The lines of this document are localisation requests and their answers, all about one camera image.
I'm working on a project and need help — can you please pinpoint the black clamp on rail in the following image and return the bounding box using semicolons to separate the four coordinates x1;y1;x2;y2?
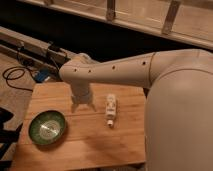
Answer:
47;41;67;57

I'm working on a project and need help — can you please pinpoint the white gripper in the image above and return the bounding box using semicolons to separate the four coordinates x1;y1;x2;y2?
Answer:
70;83;97;113

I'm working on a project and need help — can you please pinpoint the black coiled cable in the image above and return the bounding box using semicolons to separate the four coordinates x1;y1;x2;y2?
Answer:
2;65;36;92

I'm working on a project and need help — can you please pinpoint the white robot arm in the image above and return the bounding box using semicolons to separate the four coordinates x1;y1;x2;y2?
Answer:
59;49;213;171

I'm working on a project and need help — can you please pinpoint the wooden table board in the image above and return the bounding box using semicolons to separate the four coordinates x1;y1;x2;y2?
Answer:
10;82;145;171

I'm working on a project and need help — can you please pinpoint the white plastic bottle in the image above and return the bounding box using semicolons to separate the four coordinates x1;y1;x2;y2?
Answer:
105;94;117;128

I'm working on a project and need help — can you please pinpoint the green ceramic bowl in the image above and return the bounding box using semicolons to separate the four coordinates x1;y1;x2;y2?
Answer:
28;110;66;145

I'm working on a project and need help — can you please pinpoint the blue device on floor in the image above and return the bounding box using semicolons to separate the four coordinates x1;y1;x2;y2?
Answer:
34;69;50;83

